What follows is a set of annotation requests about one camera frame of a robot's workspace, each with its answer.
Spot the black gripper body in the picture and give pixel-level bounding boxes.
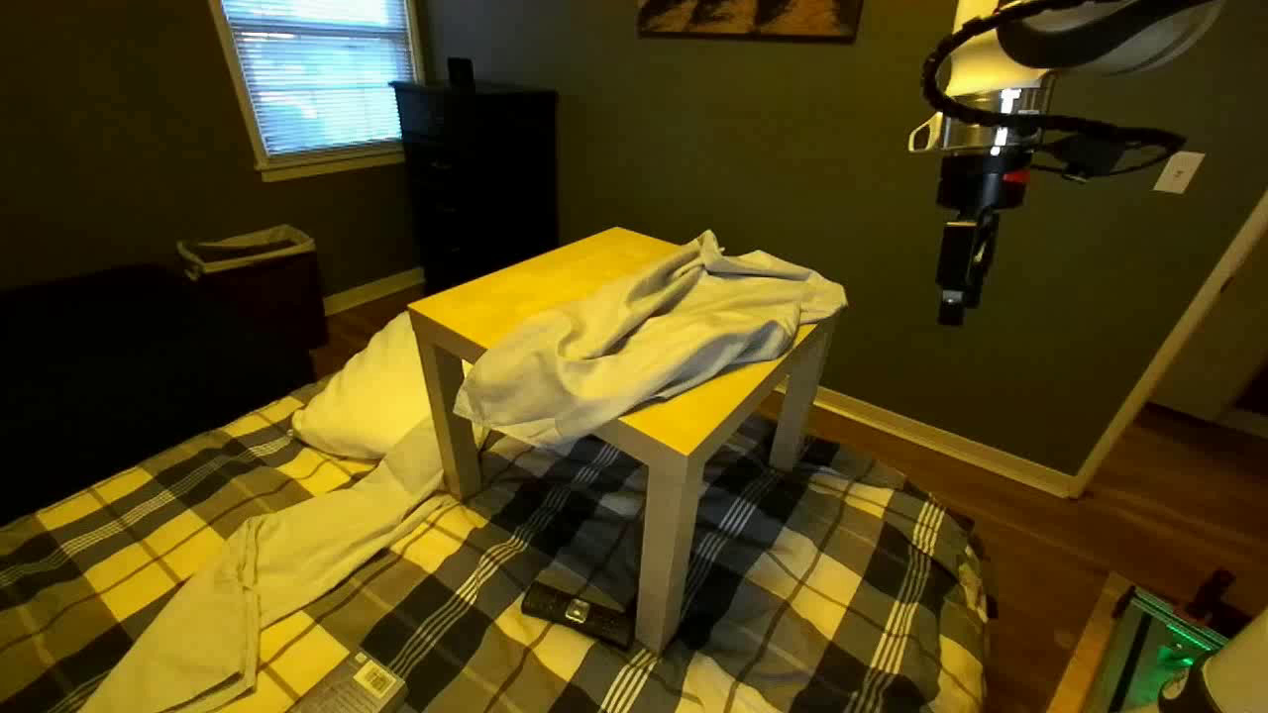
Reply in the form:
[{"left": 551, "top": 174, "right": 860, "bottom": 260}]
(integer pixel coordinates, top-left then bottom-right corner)
[{"left": 931, "top": 145, "right": 1035, "bottom": 271}]

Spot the white pillow case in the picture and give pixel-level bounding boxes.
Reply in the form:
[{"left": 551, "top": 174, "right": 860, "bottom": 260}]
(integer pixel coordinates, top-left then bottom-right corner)
[{"left": 450, "top": 226, "right": 853, "bottom": 452}]

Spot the white pillow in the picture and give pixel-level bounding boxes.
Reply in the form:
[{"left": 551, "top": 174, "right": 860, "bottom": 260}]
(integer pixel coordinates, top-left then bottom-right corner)
[{"left": 289, "top": 308, "right": 445, "bottom": 462}]

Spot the white baseboard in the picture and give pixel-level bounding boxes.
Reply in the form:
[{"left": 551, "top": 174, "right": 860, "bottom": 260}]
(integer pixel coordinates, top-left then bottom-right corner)
[
  {"left": 321, "top": 264, "right": 429, "bottom": 322},
  {"left": 806, "top": 386, "right": 1087, "bottom": 505}
]

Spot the plaid bedspread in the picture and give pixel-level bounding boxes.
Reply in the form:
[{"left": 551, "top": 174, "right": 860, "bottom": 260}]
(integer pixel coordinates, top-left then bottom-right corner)
[{"left": 0, "top": 371, "right": 997, "bottom": 713}]

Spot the yellow-top table with white legs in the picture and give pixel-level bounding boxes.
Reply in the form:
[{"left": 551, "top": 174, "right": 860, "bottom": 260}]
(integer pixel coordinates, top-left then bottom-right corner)
[{"left": 404, "top": 222, "right": 839, "bottom": 656}]

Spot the white rounded cover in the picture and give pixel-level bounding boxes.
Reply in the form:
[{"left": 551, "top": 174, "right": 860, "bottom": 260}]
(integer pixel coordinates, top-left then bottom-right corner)
[{"left": 1198, "top": 606, "right": 1268, "bottom": 713}]

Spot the black dresser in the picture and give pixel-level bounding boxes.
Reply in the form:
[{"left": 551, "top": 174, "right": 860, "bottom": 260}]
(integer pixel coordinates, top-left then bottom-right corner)
[{"left": 387, "top": 74, "right": 563, "bottom": 296}]

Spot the flat black device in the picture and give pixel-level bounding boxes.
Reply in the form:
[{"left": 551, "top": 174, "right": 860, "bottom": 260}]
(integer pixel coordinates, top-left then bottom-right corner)
[{"left": 519, "top": 577, "right": 641, "bottom": 652}]

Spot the small white square tag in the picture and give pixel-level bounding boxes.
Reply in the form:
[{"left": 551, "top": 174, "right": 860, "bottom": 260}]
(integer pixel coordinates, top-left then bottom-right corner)
[{"left": 347, "top": 652, "right": 404, "bottom": 704}]

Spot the dark hamper with white liner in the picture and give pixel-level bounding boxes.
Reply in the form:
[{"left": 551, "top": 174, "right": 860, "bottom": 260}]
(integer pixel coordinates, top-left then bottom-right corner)
[{"left": 174, "top": 222, "right": 329, "bottom": 388}]

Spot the white bed sheet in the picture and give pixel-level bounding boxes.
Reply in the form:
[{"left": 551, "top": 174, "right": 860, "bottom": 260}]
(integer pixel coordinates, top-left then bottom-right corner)
[{"left": 74, "top": 413, "right": 460, "bottom": 713}]

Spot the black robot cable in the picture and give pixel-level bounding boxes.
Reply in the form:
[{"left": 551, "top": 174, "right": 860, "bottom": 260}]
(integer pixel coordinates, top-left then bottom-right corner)
[{"left": 918, "top": 0, "right": 1231, "bottom": 149}]

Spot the white light switch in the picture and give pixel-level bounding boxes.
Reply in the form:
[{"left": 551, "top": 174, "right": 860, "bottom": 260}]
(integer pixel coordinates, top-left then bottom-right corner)
[{"left": 1149, "top": 145, "right": 1210, "bottom": 200}]

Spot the white door frame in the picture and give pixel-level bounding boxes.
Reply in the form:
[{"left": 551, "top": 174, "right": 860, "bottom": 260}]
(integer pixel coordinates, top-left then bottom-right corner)
[{"left": 1070, "top": 189, "right": 1268, "bottom": 505}]

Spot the framed wall picture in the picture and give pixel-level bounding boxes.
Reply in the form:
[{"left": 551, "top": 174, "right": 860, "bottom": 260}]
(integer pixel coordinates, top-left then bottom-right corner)
[{"left": 634, "top": 0, "right": 869, "bottom": 49}]

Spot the green box with wooden frame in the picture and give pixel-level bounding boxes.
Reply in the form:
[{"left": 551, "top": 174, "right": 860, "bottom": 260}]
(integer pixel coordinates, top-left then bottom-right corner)
[{"left": 1045, "top": 571, "right": 1240, "bottom": 713}]

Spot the window with white frame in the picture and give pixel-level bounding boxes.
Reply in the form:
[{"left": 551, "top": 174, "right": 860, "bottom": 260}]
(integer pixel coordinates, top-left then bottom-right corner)
[{"left": 206, "top": 0, "right": 429, "bottom": 188}]

